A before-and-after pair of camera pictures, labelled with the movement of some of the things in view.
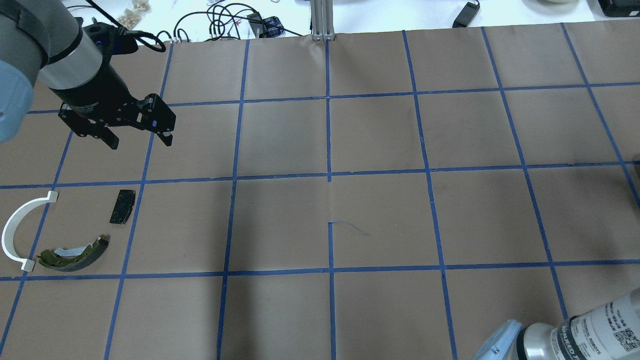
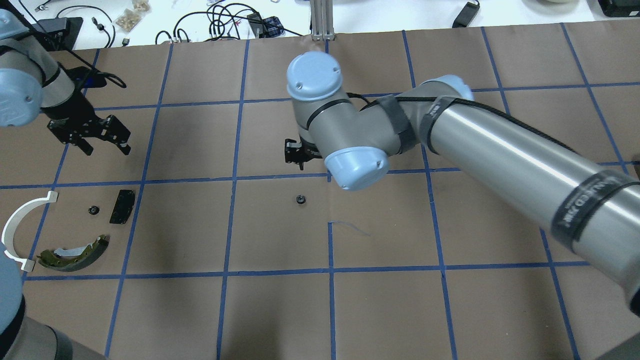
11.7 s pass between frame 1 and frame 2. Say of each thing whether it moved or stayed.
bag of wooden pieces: stayed
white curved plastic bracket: stayed
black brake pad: stayed
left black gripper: moved
